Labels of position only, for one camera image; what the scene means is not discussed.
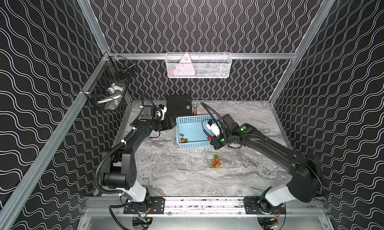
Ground clear plastic clamshell container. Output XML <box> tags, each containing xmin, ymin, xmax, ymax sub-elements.
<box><xmin>192</xmin><ymin>152</ymin><xmax>239</xmax><ymax>171</ymax></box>

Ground strawberry cluster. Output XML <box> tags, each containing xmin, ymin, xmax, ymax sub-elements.
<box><xmin>211</xmin><ymin>155</ymin><xmax>222</xmax><ymax>168</ymax></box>
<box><xmin>180</xmin><ymin>134</ymin><xmax>188</xmax><ymax>144</ymax></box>

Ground light blue plastic basket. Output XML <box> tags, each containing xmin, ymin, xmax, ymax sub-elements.
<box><xmin>176</xmin><ymin>114</ymin><xmax>212</xmax><ymax>149</ymax></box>

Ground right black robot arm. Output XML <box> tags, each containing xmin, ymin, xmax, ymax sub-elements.
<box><xmin>201</xmin><ymin>102</ymin><xmax>323</xmax><ymax>213</ymax></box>

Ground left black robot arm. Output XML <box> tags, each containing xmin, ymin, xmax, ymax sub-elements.
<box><xmin>94</xmin><ymin>93</ymin><xmax>176</xmax><ymax>203</ymax></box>

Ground black box device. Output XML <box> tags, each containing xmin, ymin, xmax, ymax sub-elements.
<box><xmin>167</xmin><ymin>94</ymin><xmax>193</xmax><ymax>119</ymax></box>

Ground white items in mesh basket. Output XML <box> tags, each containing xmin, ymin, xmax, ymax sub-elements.
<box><xmin>97</xmin><ymin>83</ymin><xmax>125</xmax><ymax>110</ymax></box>

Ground pink triangle card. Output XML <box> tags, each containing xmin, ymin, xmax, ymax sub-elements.
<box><xmin>173</xmin><ymin>53</ymin><xmax>196</xmax><ymax>77</ymax></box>

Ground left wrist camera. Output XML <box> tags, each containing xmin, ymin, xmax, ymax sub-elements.
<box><xmin>157</xmin><ymin>104</ymin><xmax>167</xmax><ymax>120</ymax></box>

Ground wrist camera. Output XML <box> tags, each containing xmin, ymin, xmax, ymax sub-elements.
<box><xmin>206</xmin><ymin>119</ymin><xmax>221</xmax><ymax>137</ymax></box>
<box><xmin>157</xmin><ymin>104</ymin><xmax>167</xmax><ymax>120</ymax></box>

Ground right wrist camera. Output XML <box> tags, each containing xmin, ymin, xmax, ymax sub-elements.
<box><xmin>206</xmin><ymin>119</ymin><xmax>221</xmax><ymax>137</ymax></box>

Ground orange handled tool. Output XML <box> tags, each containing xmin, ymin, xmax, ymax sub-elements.
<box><xmin>193</xmin><ymin>103</ymin><xmax>199</xmax><ymax>116</ymax></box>

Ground white wire wall basket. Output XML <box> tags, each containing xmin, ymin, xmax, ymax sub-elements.
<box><xmin>165</xmin><ymin>52</ymin><xmax>233</xmax><ymax>78</ymax></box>

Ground black wire mesh basket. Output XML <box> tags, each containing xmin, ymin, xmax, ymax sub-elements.
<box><xmin>86</xmin><ymin>55</ymin><xmax>137</xmax><ymax>112</ymax></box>

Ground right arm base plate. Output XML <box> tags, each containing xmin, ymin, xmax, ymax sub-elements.
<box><xmin>244</xmin><ymin>197</ymin><xmax>287</xmax><ymax>216</ymax></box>

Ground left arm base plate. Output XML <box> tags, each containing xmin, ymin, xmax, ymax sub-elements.
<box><xmin>124</xmin><ymin>197</ymin><xmax>166</xmax><ymax>215</ymax></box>

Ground aluminium front rail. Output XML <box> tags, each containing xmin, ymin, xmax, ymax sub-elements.
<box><xmin>85</xmin><ymin>195</ymin><xmax>326</xmax><ymax>217</ymax></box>

